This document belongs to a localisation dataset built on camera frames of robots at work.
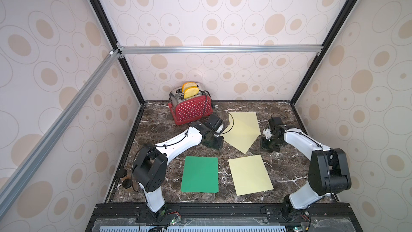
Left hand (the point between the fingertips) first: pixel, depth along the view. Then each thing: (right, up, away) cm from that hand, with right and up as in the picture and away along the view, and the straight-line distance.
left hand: (224, 145), depth 84 cm
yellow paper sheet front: (+14, -17, +2) cm, 22 cm away
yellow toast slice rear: (-22, +36, +19) cm, 46 cm away
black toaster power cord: (-9, +31, +17) cm, 37 cm away
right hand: (+21, -4, +6) cm, 22 cm away
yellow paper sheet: (+15, +10, +23) cm, 29 cm away
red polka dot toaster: (-23, +18, +13) cm, 33 cm away
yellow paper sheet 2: (+13, -1, +17) cm, 21 cm away
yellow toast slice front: (-19, +30, +14) cm, 38 cm away
